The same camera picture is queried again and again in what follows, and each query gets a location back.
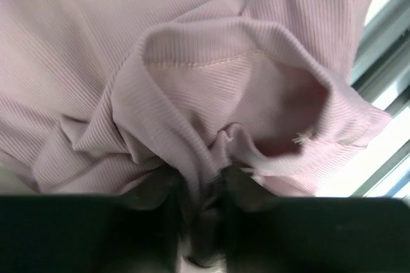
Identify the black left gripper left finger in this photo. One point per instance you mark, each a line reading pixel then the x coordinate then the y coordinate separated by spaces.
pixel 134 232

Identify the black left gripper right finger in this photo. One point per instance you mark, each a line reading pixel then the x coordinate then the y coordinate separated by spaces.
pixel 267 233

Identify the dusty pink tank top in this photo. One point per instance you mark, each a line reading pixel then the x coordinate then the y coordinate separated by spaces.
pixel 98 94

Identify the aluminium mounting rail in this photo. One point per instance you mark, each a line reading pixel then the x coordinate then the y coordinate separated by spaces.
pixel 381 77

